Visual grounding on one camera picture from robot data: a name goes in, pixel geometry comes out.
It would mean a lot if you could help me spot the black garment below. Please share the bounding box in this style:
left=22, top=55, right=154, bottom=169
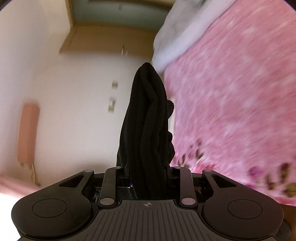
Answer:
left=116, top=63, right=175, bottom=200

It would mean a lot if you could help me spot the wooden door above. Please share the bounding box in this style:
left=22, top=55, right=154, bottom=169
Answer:
left=60, top=25, right=157, bottom=60

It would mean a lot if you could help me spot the pink floral blanket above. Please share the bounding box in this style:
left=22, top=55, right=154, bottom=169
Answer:
left=165, top=1, right=295, bottom=205

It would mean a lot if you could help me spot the striped lilac folded quilt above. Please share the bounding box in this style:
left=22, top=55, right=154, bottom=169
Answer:
left=152, top=0, right=234, bottom=74

